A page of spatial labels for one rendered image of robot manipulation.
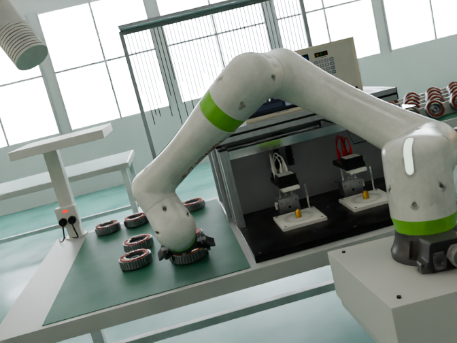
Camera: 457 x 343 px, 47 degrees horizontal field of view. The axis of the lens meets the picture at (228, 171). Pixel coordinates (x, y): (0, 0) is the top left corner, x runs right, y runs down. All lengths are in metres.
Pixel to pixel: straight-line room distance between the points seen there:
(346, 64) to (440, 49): 7.35
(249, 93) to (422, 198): 0.42
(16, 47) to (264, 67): 1.52
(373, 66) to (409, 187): 7.70
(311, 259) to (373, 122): 0.50
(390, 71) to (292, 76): 7.59
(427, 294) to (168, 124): 7.27
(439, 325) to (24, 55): 2.01
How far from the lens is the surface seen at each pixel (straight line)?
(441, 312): 1.01
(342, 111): 1.26
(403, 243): 1.12
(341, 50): 1.91
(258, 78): 1.15
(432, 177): 1.07
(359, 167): 1.87
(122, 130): 8.12
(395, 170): 1.07
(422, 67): 9.09
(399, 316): 0.97
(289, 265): 1.54
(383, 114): 1.24
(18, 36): 2.51
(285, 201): 1.89
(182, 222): 1.35
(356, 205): 1.79
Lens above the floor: 1.31
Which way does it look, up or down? 11 degrees down
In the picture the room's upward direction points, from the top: 14 degrees counter-clockwise
